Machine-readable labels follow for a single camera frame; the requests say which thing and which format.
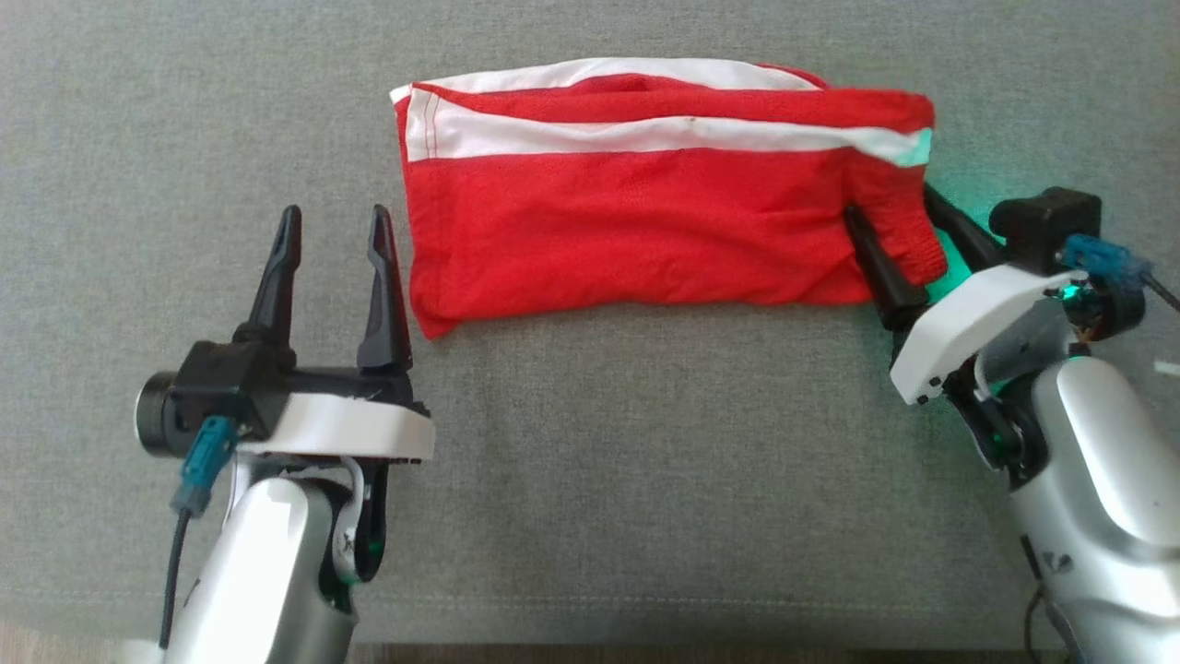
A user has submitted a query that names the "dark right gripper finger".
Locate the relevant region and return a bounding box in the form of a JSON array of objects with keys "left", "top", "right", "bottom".
[
  {"left": 844, "top": 205, "right": 931, "bottom": 331},
  {"left": 923, "top": 183, "right": 1007, "bottom": 274}
]

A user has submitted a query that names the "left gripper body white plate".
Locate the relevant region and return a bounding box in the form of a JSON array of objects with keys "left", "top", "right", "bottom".
[{"left": 235, "top": 366, "right": 437, "bottom": 463}]

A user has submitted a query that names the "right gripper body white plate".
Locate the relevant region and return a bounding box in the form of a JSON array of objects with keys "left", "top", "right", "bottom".
[{"left": 890, "top": 266, "right": 1090, "bottom": 408}]

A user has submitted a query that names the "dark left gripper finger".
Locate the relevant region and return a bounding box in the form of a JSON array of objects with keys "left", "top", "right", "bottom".
[
  {"left": 357, "top": 204, "right": 415, "bottom": 374},
  {"left": 234, "top": 205, "right": 304, "bottom": 357}
]

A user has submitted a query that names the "red garment with white band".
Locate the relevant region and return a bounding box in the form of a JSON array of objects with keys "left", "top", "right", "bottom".
[{"left": 390, "top": 57, "right": 950, "bottom": 341}]

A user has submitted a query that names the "grey sofa seat cushion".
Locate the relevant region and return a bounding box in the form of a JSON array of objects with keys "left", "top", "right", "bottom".
[{"left": 0, "top": 0, "right": 1180, "bottom": 648}]

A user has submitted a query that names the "right camera cable teal plug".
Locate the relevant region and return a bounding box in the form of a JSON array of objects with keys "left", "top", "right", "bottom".
[{"left": 1060, "top": 233, "right": 1180, "bottom": 312}]

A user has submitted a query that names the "camera cable teal plug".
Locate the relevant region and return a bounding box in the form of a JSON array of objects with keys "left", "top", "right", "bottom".
[
  {"left": 159, "top": 415, "right": 240, "bottom": 652},
  {"left": 1060, "top": 233, "right": 1180, "bottom": 312}
]

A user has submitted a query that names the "left camera cable teal plug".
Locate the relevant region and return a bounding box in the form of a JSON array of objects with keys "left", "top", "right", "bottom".
[{"left": 159, "top": 415, "right": 240, "bottom": 652}]

